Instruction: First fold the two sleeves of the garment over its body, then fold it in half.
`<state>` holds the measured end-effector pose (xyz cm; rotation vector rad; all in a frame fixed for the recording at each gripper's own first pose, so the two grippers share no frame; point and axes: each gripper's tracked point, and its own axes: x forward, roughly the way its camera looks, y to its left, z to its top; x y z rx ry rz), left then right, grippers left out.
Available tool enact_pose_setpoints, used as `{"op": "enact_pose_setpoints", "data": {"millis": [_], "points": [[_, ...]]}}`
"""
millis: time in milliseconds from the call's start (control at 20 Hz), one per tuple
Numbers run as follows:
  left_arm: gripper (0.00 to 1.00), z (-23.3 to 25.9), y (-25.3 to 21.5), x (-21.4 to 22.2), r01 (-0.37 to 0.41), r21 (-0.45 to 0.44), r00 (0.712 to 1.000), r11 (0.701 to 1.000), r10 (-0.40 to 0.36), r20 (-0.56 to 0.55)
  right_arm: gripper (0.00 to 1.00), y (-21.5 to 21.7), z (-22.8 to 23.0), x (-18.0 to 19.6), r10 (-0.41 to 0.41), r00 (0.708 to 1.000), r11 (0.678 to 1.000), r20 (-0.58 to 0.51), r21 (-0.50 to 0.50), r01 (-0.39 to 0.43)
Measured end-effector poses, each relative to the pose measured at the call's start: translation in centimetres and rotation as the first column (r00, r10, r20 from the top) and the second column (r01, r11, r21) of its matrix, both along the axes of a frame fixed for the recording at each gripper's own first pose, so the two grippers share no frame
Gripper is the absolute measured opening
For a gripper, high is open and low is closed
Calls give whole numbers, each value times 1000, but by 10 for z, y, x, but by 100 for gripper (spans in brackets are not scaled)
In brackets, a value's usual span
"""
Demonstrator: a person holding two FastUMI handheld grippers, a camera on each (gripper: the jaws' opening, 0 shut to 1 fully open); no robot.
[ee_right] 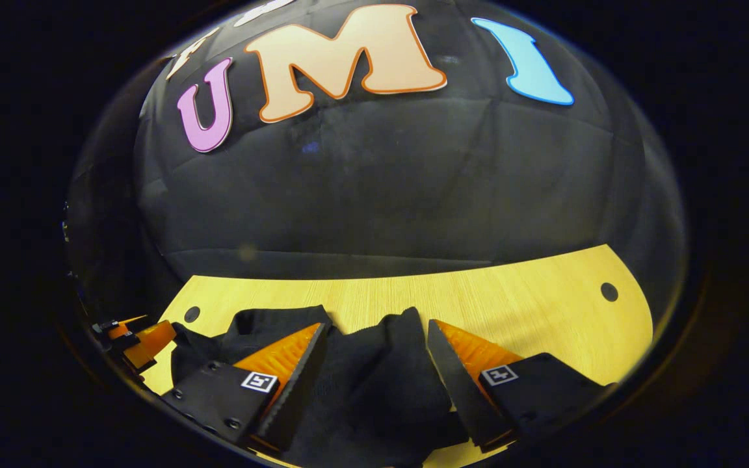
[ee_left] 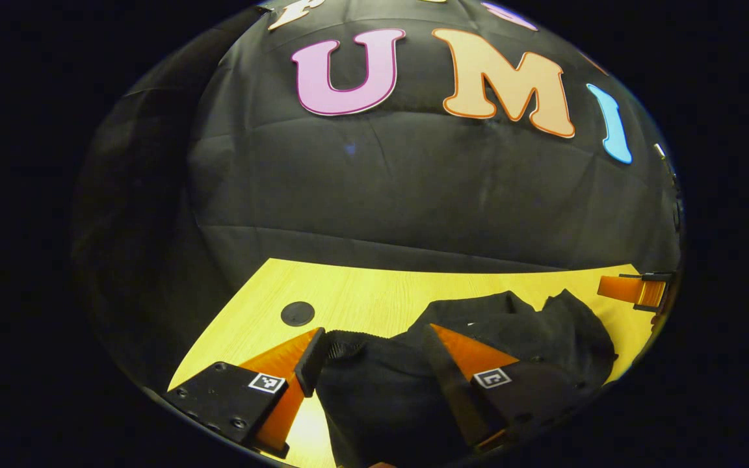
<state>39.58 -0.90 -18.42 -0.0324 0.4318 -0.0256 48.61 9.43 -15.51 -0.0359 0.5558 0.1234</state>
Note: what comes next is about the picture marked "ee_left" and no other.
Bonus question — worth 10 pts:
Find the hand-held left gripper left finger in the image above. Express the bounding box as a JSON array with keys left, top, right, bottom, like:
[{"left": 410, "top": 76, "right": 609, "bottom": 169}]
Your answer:
[{"left": 161, "top": 327, "right": 330, "bottom": 459}]

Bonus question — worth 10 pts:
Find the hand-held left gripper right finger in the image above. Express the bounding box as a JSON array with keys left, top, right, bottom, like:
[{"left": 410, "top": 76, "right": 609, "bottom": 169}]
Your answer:
[{"left": 421, "top": 323, "right": 603, "bottom": 456}]

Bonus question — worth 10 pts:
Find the black buttoned shirt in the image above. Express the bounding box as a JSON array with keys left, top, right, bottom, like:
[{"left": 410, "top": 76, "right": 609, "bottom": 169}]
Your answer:
[{"left": 315, "top": 289, "right": 617, "bottom": 467}]

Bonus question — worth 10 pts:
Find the black round table grommet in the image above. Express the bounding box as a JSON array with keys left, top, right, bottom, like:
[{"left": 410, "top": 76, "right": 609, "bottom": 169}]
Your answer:
[{"left": 280, "top": 300, "right": 315, "bottom": 328}]

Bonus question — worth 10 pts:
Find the black backdrop cloth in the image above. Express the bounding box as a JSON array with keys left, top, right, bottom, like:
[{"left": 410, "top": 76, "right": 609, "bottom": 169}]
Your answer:
[{"left": 69, "top": 0, "right": 684, "bottom": 391}]

